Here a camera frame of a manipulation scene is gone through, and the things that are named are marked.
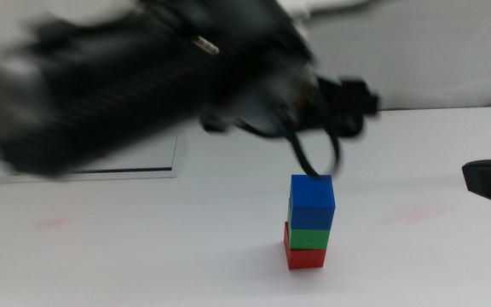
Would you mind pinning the blue cube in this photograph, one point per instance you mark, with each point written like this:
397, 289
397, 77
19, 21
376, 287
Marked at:
312, 204

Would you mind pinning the green cube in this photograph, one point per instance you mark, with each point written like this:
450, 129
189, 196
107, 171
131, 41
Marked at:
309, 239

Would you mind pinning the red cube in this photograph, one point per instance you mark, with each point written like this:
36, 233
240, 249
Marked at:
306, 258

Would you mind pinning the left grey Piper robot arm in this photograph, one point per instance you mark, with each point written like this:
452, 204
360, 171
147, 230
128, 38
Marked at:
113, 85

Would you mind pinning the white backdrop curtain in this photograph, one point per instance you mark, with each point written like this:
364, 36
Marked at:
433, 51

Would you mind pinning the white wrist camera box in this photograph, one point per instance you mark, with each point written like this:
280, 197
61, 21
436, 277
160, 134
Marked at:
313, 6

